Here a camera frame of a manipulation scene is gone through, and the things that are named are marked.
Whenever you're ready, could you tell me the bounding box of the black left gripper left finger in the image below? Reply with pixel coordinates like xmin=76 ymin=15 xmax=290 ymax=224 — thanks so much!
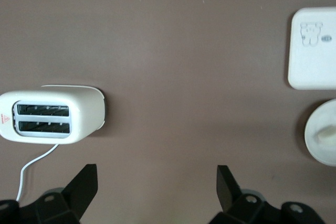
xmin=0 ymin=164 xmax=99 ymax=224

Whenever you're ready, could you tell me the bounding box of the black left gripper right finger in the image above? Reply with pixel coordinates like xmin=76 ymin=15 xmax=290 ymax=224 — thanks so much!
xmin=209 ymin=165 xmax=327 ymax=224

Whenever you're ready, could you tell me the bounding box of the small white bun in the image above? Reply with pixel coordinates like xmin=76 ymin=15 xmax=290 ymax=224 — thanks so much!
xmin=316 ymin=126 xmax=336 ymax=143

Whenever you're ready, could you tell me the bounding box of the round white plate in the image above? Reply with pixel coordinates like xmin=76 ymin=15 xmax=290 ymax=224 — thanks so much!
xmin=304 ymin=99 xmax=336 ymax=167

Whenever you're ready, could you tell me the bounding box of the white tray with bear drawing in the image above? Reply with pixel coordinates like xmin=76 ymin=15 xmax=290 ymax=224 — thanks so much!
xmin=287 ymin=7 xmax=336 ymax=90

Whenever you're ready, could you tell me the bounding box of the white two-slot toaster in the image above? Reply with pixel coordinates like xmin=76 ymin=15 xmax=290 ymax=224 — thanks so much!
xmin=0 ymin=85 xmax=106 ymax=145

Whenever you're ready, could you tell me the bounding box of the white toaster power cable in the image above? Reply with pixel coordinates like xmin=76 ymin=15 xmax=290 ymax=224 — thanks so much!
xmin=16 ymin=143 xmax=60 ymax=201

